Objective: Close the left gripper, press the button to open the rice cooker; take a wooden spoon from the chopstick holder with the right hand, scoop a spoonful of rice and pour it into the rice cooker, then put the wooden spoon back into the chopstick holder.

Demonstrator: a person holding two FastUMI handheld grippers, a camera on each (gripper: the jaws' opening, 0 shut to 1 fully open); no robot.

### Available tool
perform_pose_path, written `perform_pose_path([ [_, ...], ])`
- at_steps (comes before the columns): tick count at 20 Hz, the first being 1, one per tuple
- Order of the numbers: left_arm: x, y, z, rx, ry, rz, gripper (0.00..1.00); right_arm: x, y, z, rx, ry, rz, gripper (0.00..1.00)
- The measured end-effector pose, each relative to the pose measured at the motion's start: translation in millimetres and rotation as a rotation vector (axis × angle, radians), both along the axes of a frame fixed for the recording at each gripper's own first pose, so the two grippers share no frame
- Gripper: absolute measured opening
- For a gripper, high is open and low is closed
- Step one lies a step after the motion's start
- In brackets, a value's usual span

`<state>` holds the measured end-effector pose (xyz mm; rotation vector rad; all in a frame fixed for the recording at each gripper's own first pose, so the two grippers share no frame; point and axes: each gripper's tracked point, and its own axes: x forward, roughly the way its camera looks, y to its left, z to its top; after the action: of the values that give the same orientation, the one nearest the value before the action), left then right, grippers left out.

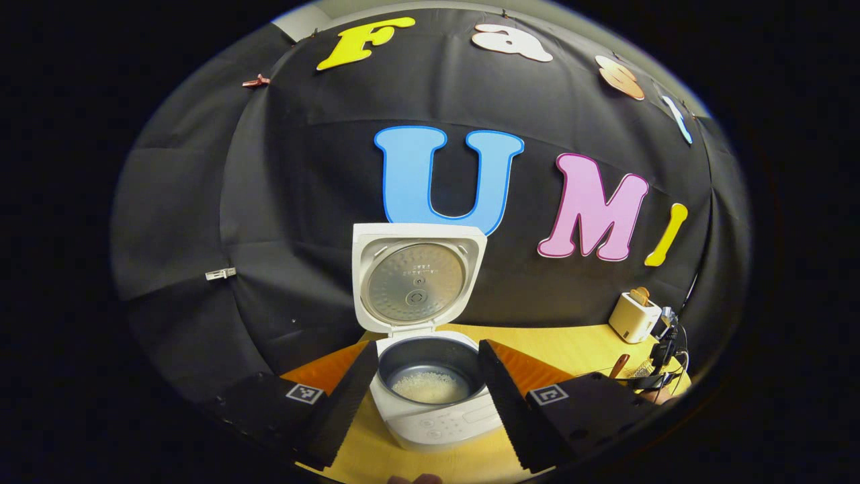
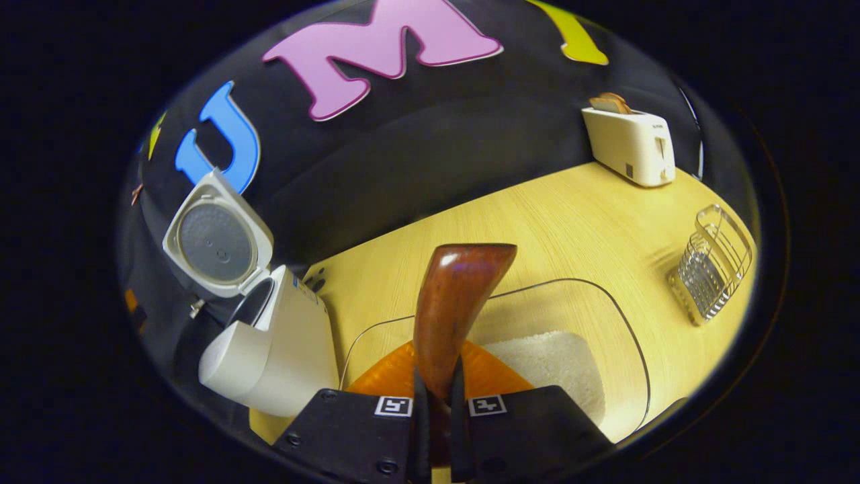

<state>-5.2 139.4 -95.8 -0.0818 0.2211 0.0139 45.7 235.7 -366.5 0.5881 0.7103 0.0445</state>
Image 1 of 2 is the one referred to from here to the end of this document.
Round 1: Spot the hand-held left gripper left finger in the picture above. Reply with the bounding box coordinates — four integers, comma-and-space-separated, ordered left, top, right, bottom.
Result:
215, 341, 380, 471

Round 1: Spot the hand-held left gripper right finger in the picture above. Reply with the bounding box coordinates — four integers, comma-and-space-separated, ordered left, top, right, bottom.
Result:
478, 339, 662, 473

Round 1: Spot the black backdrop cloth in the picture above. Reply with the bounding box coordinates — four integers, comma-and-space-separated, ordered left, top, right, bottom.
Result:
111, 7, 752, 411

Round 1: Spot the white rice cooker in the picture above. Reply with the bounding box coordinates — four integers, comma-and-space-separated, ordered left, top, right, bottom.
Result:
352, 223, 505, 452

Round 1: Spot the white toaster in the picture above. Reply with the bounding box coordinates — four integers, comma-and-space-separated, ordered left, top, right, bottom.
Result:
609, 291, 662, 344

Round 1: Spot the white rice layer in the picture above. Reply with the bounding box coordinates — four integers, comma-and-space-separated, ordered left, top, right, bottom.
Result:
392, 372, 471, 404

